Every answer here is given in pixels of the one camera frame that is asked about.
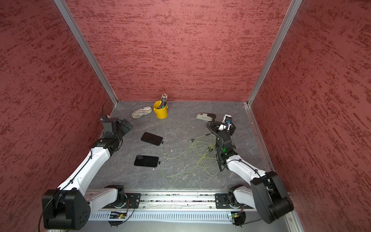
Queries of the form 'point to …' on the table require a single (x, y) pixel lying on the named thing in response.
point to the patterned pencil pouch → (141, 111)
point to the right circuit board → (234, 215)
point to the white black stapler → (206, 116)
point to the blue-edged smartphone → (151, 138)
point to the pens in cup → (163, 101)
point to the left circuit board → (117, 215)
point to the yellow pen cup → (161, 113)
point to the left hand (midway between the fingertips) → (123, 128)
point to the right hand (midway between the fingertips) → (219, 120)
